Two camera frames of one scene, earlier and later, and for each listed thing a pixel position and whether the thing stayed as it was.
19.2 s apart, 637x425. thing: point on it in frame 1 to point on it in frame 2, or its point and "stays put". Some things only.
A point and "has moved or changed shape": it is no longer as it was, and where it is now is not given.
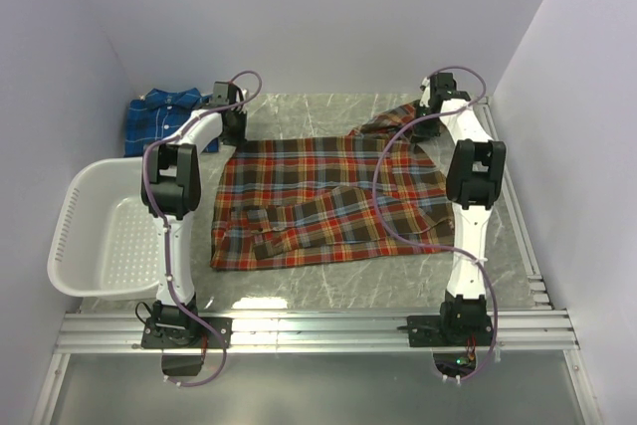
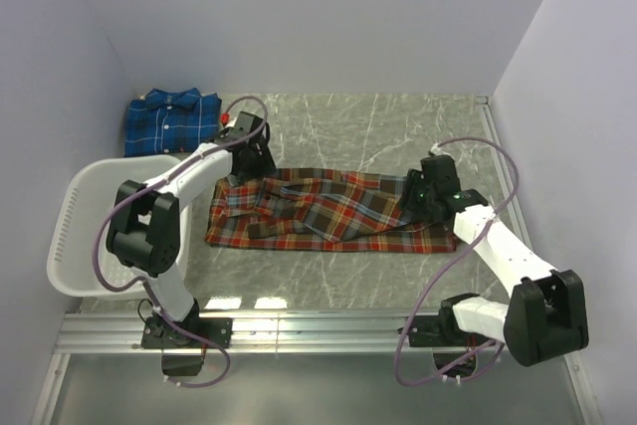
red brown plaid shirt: x=285 y=201 has moved or changed shape
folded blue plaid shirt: x=159 y=113 stays put
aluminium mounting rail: x=514 y=331 stays put
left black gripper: x=239 y=138 to x=265 y=165
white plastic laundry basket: x=104 y=246 stays put
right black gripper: x=420 y=133 to x=415 y=180
